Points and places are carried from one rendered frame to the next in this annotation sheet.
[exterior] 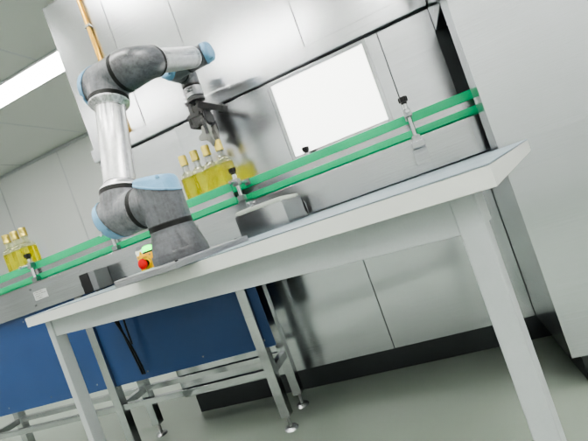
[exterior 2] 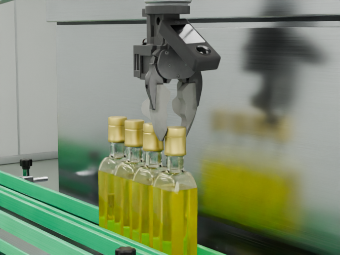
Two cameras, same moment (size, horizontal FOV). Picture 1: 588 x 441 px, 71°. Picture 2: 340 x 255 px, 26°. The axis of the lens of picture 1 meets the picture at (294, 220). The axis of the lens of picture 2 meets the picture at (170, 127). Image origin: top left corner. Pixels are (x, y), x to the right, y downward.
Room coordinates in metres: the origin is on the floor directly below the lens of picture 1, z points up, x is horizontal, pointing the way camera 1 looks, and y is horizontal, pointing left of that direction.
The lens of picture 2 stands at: (0.75, -0.50, 1.31)
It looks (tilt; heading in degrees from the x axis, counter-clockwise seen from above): 7 degrees down; 37
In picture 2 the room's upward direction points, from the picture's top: straight up
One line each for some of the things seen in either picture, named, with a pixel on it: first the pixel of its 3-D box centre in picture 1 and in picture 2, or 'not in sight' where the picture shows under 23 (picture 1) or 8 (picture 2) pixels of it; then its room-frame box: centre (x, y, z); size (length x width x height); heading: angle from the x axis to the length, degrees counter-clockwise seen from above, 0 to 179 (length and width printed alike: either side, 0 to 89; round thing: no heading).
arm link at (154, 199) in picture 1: (159, 199); not in sight; (1.11, 0.32, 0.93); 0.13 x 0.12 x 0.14; 68
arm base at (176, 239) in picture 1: (176, 240); not in sight; (1.11, 0.31, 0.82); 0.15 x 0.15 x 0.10
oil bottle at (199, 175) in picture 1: (206, 191); (134, 219); (1.73, 0.30, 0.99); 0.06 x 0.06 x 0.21; 73
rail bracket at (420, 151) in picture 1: (413, 130); not in sight; (1.36, -0.47, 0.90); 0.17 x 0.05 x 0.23; 163
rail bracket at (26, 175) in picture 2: not in sight; (34, 185); (1.97, 0.81, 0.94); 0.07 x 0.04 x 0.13; 163
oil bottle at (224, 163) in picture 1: (230, 181); (174, 234); (1.69, 0.19, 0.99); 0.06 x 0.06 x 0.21; 72
